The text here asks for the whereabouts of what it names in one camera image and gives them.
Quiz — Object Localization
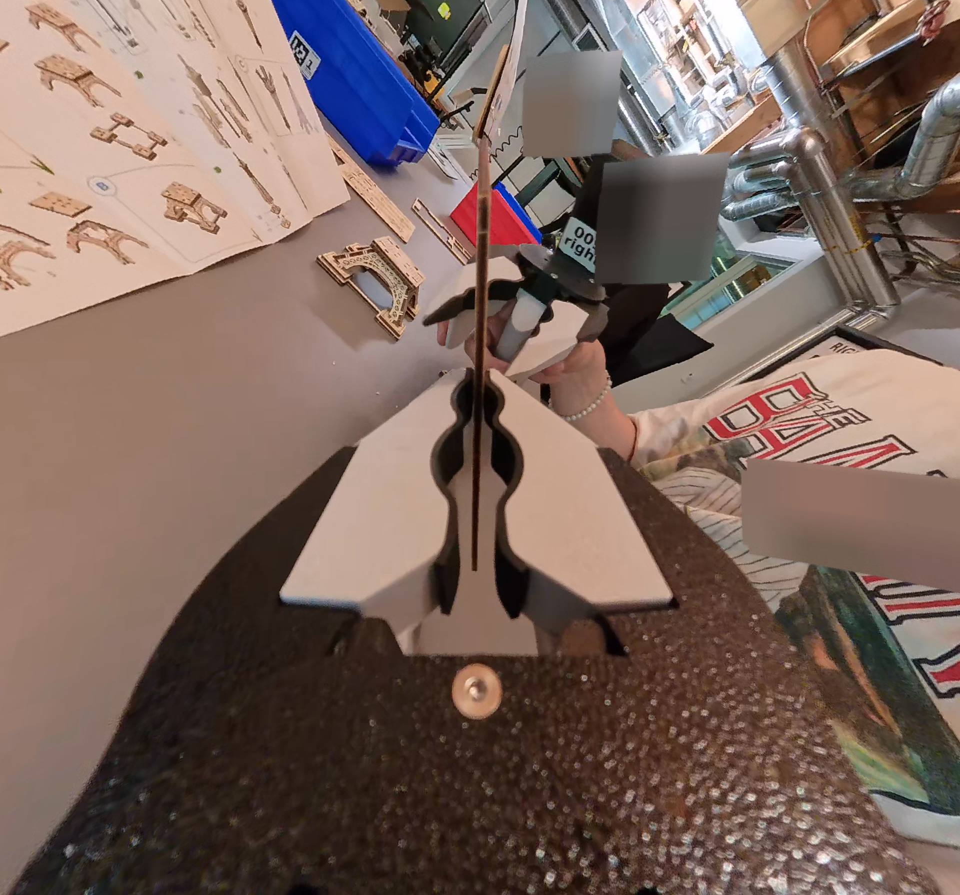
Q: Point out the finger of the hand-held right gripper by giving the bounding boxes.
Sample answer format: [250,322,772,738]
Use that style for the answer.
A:
[422,281,481,350]
[491,281,556,361]

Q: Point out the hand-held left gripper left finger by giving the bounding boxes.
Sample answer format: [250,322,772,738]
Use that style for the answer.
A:
[279,373,475,652]

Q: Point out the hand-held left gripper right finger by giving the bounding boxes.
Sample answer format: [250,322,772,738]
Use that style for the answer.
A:
[483,370,675,649]

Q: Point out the wooden puzzle sheet with arches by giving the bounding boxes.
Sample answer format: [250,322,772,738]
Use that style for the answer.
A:
[468,0,535,574]

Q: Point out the person's right forearm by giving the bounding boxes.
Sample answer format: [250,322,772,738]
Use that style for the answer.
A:
[570,392,640,465]

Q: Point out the person's right hand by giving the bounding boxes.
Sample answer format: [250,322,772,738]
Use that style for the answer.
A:
[463,310,612,415]

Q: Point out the red box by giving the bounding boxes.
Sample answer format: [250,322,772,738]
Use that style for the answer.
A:
[450,182,543,262]

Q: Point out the wooden tower base model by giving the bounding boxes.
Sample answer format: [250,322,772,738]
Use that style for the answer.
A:
[315,235,426,341]

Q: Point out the wooden puzzle sheet small parts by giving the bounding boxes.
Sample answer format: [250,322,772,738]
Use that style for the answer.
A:
[330,137,416,242]

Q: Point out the person's printed white shirt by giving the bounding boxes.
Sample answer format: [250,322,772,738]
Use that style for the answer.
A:
[630,351,960,847]

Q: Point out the blue plastic bin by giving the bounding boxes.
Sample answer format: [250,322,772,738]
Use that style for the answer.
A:
[232,0,442,170]

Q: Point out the folded paper instruction sheet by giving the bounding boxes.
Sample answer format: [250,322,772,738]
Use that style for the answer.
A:
[0,0,352,337]

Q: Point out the wooden strip frame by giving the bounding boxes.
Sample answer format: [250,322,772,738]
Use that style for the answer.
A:
[412,197,472,266]

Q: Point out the pearl bracelet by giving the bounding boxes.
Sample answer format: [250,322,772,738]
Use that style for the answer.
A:
[551,376,614,424]

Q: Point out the silver ventilation duct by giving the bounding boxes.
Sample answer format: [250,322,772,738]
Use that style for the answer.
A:
[720,70,960,311]

